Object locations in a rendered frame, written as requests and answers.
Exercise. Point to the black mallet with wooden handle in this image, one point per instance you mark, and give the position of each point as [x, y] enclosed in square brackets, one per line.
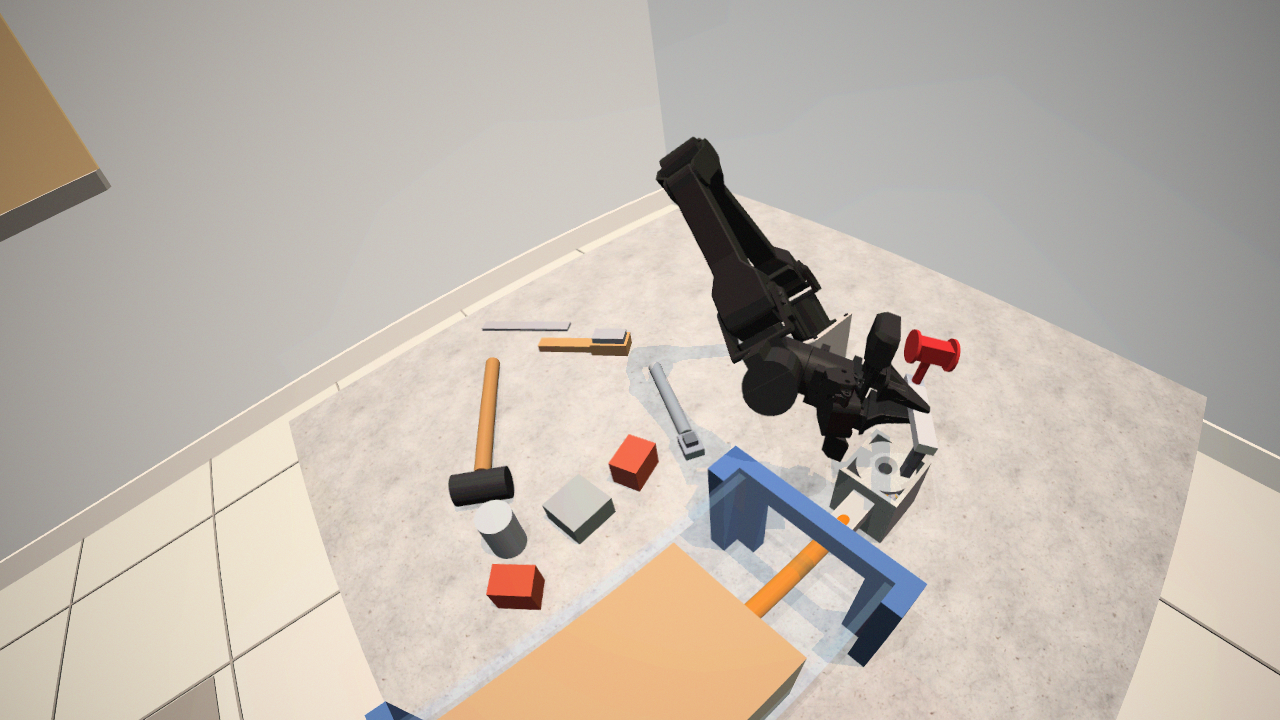
[484, 483]

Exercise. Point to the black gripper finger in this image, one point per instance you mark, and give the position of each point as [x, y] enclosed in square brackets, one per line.
[884, 412]
[895, 388]

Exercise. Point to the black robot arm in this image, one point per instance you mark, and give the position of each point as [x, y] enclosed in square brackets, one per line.
[752, 302]

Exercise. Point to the orange-red rectangular block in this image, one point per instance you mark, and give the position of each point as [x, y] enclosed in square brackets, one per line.
[634, 462]
[514, 586]

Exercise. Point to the grey cylinder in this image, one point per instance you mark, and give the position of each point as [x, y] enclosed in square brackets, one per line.
[500, 528]

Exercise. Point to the blue u-shaped frame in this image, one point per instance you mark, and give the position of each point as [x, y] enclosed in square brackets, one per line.
[853, 541]

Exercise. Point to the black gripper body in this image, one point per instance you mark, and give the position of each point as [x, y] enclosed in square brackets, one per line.
[882, 343]

